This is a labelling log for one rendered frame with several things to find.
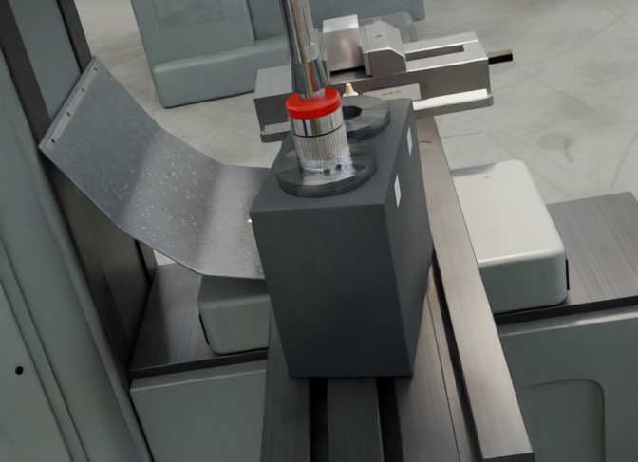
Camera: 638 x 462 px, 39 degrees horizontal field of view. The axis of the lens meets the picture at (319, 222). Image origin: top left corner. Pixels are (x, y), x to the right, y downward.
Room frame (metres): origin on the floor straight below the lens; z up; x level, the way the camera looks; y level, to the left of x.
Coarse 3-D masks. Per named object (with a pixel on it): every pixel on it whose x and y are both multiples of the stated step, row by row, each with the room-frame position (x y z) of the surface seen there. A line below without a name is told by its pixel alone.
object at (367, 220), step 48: (288, 144) 0.81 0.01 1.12; (384, 144) 0.77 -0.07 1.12; (288, 192) 0.71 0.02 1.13; (336, 192) 0.69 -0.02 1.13; (384, 192) 0.68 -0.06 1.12; (288, 240) 0.68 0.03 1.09; (336, 240) 0.67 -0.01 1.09; (384, 240) 0.66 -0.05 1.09; (288, 288) 0.69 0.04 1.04; (336, 288) 0.67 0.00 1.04; (384, 288) 0.66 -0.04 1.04; (288, 336) 0.69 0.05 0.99; (336, 336) 0.67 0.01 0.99; (384, 336) 0.66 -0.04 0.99
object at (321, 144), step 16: (336, 112) 0.72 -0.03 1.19; (304, 128) 0.71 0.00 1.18; (320, 128) 0.71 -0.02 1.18; (336, 128) 0.71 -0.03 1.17; (304, 144) 0.71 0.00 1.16; (320, 144) 0.71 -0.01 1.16; (336, 144) 0.71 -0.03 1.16; (304, 160) 0.72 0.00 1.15; (320, 160) 0.71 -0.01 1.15; (336, 160) 0.71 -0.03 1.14
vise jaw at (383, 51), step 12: (372, 24) 1.36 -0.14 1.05; (384, 24) 1.35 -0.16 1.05; (372, 36) 1.30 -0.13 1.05; (384, 36) 1.29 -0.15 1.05; (396, 36) 1.31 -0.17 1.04; (372, 48) 1.25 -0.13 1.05; (384, 48) 1.24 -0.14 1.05; (396, 48) 1.25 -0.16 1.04; (372, 60) 1.24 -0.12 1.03; (384, 60) 1.24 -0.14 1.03; (396, 60) 1.24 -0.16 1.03; (372, 72) 1.24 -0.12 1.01; (384, 72) 1.24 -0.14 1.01; (396, 72) 1.24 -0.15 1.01
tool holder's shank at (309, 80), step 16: (288, 0) 0.72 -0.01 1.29; (304, 0) 0.72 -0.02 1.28; (288, 16) 0.72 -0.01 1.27; (304, 16) 0.72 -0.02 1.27; (288, 32) 0.72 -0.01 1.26; (304, 32) 0.72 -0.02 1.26; (288, 48) 0.73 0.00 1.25; (304, 48) 0.72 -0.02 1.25; (304, 64) 0.72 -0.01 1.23; (320, 64) 0.73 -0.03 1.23; (304, 80) 0.72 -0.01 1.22; (320, 80) 0.72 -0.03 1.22; (304, 96) 0.72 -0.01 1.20; (320, 96) 0.72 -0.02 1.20
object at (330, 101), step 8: (328, 88) 0.74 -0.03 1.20; (296, 96) 0.74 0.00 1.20; (328, 96) 0.73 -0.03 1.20; (336, 96) 0.72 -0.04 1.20; (288, 104) 0.73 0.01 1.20; (296, 104) 0.72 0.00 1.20; (304, 104) 0.72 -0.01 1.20; (312, 104) 0.71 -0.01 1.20; (320, 104) 0.71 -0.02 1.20; (328, 104) 0.71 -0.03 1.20; (336, 104) 0.72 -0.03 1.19; (288, 112) 0.73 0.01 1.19; (296, 112) 0.71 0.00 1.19; (304, 112) 0.71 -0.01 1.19; (312, 112) 0.71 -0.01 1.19; (320, 112) 0.71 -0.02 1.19; (328, 112) 0.71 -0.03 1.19
